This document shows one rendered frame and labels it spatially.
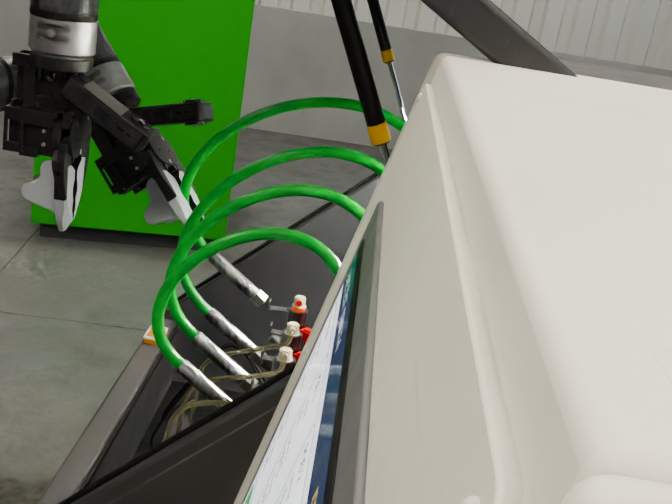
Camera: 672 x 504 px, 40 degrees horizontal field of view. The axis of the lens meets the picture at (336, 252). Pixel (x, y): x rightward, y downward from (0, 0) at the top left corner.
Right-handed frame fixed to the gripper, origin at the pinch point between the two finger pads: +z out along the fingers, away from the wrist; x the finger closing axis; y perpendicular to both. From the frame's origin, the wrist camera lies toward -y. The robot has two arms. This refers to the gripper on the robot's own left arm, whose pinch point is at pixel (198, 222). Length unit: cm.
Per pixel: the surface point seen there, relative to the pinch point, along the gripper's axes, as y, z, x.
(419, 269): -34, 20, 75
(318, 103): -22.4, -4.3, 1.5
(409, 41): -10, -140, -640
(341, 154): -22.6, 3.7, 7.4
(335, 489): -28, 26, 81
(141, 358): 26.3, 10.4, -18.6
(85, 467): 25.3, 20.7, 11.8
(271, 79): 101, -171, -620
